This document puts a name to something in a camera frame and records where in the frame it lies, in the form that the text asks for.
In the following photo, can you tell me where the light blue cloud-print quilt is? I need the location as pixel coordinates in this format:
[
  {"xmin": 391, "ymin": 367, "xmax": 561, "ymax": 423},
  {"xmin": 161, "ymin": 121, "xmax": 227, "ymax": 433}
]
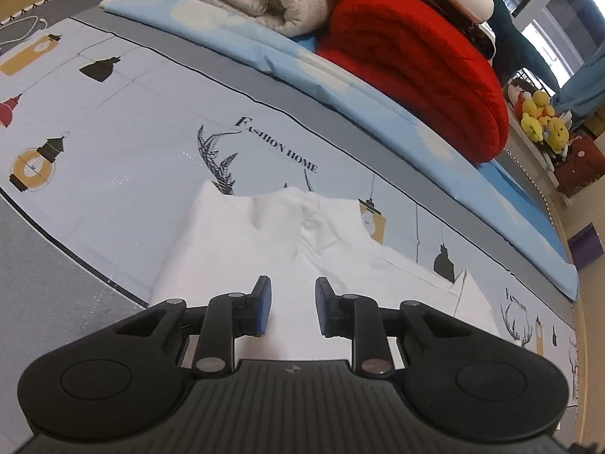
[{"xmin": 99, "ymin": 0, "xmax": 580, "ymax": 301}]

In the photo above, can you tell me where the red blanket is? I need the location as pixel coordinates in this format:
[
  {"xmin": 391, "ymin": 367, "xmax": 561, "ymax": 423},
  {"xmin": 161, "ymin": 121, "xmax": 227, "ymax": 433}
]
[{"xmin": 316, "ymin": 0, "xmax": 509, "ymax": 165}]

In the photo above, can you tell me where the dark teal plush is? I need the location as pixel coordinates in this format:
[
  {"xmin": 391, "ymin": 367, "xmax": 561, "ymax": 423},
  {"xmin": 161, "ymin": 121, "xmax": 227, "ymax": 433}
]
[{"xmin": 477, "ymin": 0, "xmax": 561, "ymax": 90}]

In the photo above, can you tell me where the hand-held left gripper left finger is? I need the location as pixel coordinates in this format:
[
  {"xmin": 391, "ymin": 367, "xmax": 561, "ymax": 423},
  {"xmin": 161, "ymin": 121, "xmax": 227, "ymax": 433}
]
[{"xmin": 111, "ymin": 274, "xmax": 275, "ymax": 380}]

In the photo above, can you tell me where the window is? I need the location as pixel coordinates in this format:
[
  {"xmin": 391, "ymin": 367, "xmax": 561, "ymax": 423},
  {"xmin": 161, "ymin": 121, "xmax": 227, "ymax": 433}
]
[{"xmin": 487, "ymin": 0, "xmax": 605, "ymax": 76}]

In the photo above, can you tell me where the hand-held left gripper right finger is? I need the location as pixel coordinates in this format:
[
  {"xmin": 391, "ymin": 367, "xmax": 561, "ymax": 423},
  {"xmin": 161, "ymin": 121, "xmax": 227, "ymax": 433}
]
[{"xmin": 314, "ymin": 275, "xmax": 478, "ymax": 380}]

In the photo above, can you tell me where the dark red box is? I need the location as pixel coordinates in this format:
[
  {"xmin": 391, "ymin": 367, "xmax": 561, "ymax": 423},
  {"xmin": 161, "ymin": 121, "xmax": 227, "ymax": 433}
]
[{"xmin": 553, "ymin": 133, "xmax": 605, "ymax": 196}]

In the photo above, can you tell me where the blue curtain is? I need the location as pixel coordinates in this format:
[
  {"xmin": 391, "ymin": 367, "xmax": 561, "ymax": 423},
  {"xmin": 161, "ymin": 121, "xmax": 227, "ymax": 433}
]
[{"xmin": 553, "ymin": 42, "xmax": 605, "ymax": 114}]

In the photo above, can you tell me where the purple box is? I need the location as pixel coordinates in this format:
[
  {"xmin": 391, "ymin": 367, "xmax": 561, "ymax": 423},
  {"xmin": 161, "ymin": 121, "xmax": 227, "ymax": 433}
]
[{"xmin": 567, "ymin": 222, "xmax": 605, "ymax": 266}]

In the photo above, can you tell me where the white cable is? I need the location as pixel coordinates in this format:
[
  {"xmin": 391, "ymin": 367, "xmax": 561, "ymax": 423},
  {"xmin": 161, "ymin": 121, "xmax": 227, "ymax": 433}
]
[{"xmin": 0, "ymin": 15, "xmax": 48, "ymax": 48}]

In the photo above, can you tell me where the white garment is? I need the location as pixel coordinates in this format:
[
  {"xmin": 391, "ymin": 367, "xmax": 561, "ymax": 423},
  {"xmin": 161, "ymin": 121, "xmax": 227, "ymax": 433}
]
[{"xmin": 149, "ymin": 180, "xmax": 502, "ymax": 372}]

